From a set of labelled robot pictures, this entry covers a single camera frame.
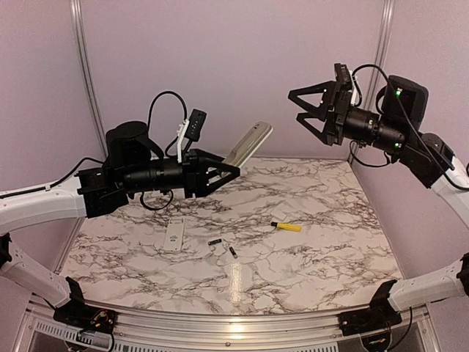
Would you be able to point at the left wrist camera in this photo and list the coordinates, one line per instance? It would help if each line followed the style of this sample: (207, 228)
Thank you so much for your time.
(189, 132)

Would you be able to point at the large white remote control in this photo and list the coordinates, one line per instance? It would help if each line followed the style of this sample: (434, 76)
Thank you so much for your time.
(174, 234)

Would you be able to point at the yellow handled screwdriver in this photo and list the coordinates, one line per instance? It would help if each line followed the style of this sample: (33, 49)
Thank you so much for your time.
(287, 227)

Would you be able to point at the small white remote control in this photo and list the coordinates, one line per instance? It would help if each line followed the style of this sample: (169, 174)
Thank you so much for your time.
(249, 144)

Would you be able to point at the left aluminium corner post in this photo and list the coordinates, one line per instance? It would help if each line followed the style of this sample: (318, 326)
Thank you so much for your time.
(86, 72)

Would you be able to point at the aluminium front rail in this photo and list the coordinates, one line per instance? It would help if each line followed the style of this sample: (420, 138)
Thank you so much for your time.
(150, 330)

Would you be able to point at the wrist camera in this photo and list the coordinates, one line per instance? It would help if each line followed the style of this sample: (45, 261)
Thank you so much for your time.
(189, 132)
(348, 82)

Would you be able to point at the right aluminium corner post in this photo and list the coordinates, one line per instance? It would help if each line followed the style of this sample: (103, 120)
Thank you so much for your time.
(384, 35)

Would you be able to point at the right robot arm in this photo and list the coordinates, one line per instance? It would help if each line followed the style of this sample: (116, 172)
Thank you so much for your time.
(395, 131)

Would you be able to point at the black battery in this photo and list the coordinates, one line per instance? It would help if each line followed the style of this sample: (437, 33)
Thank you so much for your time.
(233, 252)
(214, 242)

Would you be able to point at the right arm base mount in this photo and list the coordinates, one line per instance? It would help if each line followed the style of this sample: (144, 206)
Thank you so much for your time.
(366, 320)

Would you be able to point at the aluminium corner post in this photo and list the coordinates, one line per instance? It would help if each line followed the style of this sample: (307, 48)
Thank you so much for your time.
(86, 72)
(384, 35)

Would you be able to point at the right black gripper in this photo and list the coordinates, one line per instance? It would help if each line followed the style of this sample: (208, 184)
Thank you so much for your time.
(333, 132)

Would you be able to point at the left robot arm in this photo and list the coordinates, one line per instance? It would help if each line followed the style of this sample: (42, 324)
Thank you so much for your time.
(135, 164)

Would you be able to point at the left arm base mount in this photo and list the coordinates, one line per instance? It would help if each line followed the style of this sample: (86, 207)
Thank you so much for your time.
(88, 318)

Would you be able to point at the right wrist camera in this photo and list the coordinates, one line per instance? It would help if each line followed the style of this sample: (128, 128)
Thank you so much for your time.
(348, 82)

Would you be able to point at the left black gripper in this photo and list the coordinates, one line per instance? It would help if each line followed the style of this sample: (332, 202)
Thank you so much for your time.
(198, 160)

